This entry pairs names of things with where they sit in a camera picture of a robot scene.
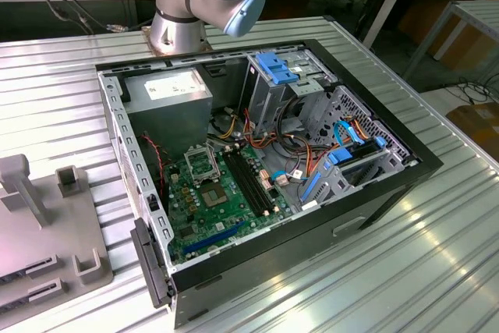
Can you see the blue disk carrier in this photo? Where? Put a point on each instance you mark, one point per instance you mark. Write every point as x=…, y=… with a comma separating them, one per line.
x=338, y=156

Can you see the grey parts rack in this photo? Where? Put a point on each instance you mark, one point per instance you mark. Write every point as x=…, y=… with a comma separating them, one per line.
x=58, y=231

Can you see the black RAM slot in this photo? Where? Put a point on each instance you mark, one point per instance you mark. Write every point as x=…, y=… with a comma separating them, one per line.
x=255, y=183
x=245, y=183

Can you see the black open PC case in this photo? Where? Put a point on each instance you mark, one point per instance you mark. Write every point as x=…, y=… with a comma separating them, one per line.
x=273, y=266

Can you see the CPU socket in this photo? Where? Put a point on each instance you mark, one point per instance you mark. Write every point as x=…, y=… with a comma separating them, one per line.
x=213, y=194

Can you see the green motherboard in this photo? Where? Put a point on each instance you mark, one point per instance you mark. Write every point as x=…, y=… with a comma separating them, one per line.
x=206, y=219

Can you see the blue carrier rail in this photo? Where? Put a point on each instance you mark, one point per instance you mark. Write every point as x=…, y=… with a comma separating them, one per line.
x=310, y=188

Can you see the perforated grey disk bay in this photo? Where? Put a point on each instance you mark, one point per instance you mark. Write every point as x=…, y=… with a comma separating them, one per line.
x=393, y=155

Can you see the blue drive bay latch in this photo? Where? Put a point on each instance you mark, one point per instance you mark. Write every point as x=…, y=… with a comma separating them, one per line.
x=273, y=68

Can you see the grey optical drive cage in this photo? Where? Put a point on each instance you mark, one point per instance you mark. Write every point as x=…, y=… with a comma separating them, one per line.
x=265, y=103

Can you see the black plastic case latch strip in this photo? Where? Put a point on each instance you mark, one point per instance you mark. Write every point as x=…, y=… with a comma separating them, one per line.
x=150, y=263

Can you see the metal locking lever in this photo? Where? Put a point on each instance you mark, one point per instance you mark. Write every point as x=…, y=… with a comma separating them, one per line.
x=213, y=158

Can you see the blue expansion slot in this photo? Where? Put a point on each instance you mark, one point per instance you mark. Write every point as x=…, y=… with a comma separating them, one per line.
x=214, y=237

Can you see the grey metal frame table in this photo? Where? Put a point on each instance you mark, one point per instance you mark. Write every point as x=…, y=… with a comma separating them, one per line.
x=479, y=11

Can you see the grey power supply unit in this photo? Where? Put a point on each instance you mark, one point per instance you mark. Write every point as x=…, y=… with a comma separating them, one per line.
x=156, y=114

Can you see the brown cardboard box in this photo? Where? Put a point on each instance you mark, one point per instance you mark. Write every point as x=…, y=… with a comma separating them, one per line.
x=464, y=46
x=479, y=122

